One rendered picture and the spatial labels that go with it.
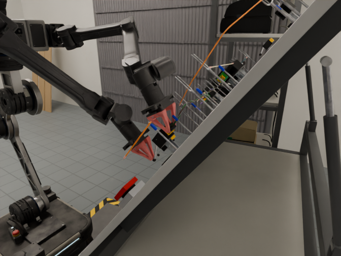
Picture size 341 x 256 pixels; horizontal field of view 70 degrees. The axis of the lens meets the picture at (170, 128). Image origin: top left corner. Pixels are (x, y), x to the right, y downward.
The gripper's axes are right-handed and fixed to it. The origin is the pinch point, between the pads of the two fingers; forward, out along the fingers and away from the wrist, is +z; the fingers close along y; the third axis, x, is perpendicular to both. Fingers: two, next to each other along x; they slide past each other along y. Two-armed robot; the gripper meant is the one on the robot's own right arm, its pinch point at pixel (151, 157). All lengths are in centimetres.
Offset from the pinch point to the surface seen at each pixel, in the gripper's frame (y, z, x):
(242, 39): 95, -16, -19
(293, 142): 235, 108, 55
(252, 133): 96, 36, 15
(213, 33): 93, -31, -9
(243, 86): -24, -2, -53
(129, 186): -25.5, 0.3, -17.8
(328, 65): -8, 4, -60
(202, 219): 3.4, 30.9, 4.1
